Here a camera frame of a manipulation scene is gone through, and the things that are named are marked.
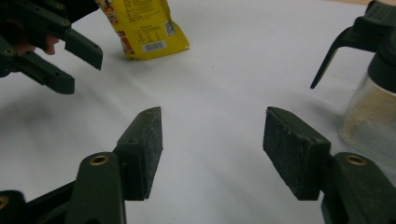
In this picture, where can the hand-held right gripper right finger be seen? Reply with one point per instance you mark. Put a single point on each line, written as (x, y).
(292, 149)

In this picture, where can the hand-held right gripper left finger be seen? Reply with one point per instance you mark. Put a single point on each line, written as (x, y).
(140, 155)

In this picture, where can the yellow spout pouch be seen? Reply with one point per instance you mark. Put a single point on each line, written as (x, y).
(146, 25)

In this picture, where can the white paper sheet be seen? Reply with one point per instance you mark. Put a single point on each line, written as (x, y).
(211, 93)

